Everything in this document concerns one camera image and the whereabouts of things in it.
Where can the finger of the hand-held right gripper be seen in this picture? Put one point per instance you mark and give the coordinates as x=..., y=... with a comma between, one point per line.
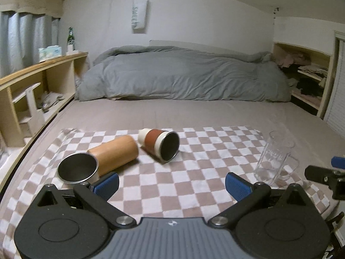
x=318, y=173
x=339, y=162

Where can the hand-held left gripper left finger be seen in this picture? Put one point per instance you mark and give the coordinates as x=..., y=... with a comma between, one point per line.
x=107, y=186

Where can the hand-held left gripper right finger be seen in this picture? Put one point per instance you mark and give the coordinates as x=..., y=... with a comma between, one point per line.
x=236, y=187

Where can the bamboo tumbler cup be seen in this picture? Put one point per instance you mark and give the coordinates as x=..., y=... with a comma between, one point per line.
x=116, y=153

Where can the brown and white cup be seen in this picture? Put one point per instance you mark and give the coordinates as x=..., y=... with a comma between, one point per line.
x=153, y=141

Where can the clear glass mug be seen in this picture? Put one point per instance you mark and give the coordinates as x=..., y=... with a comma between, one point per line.
x=272, y=159

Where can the checkered brown white blanket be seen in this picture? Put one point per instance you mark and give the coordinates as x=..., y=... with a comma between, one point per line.
x=188, y=183

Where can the white door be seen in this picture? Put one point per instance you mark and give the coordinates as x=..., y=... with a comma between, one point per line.
x=337, y=86

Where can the wooden clothes shelf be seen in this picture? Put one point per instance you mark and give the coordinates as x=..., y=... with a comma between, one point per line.
x=324, y=86

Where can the bed with beige sheet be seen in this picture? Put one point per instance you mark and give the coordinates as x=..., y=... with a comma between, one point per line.
x=188, y=113

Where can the pile of folded clothes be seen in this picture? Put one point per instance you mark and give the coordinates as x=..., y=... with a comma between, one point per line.
x=304, y=72

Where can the grey cloth in shelf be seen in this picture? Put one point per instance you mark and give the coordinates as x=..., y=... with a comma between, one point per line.
x=51, y=99

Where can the small wooden stool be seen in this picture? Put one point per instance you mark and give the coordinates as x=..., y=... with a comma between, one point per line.
x=33, y=110

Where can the long wooden bedside shelf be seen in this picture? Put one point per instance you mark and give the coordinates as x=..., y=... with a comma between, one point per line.
x=62, y=72

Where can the grey duvet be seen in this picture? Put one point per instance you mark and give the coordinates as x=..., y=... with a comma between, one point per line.
x=183, y=75

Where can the small white box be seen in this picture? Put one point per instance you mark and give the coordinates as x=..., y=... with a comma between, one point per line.
x=72, y=52

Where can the tissue pack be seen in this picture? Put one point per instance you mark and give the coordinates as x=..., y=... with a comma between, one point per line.
x=50, y=53

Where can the green glass bottle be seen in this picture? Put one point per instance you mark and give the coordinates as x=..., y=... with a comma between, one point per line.
x=71, y=39

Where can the grey curtain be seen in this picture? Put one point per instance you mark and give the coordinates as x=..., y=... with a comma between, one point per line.
x=24, y=40

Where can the white hanging wall bag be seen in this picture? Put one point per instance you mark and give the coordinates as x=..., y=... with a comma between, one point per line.
x=139, y=13

